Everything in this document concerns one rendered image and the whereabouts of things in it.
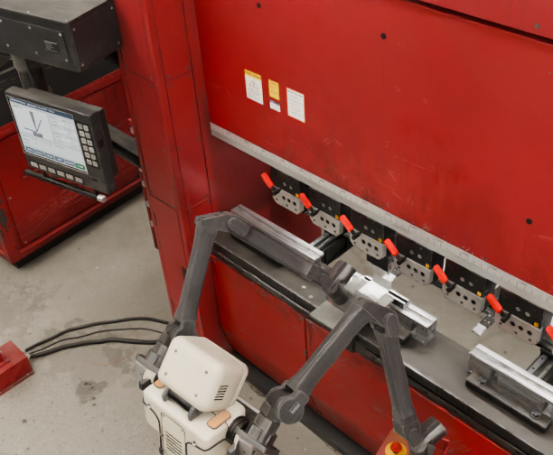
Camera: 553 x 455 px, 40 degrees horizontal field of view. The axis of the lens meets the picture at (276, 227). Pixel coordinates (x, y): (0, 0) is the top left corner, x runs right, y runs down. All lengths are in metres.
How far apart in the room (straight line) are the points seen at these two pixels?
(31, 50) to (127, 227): 2.17
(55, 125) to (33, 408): 1.58
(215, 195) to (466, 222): 1.30
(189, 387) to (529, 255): 1.04
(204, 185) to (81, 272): 1.63
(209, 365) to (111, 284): 2.46
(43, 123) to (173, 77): 0.55
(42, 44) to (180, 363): 1.31
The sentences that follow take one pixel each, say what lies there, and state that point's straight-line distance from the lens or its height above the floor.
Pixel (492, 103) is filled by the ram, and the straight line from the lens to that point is 2.09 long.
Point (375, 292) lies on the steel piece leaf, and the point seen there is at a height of 1.00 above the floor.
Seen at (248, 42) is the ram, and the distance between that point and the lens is 2.68.
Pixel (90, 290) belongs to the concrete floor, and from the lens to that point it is 4.51.
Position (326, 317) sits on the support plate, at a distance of 2.73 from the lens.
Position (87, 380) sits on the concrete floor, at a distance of 4.03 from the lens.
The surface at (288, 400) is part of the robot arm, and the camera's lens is 2.12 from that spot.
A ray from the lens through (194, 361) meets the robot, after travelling 2.13.
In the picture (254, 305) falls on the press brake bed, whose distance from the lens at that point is 3.32.
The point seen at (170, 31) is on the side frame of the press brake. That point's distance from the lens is 2.82.
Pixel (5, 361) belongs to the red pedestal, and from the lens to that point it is 4.10.
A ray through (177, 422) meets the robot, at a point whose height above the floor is 1.22.
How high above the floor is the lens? 2.96
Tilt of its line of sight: 39 degrees down
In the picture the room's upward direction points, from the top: 4 degrees counter-clockwise
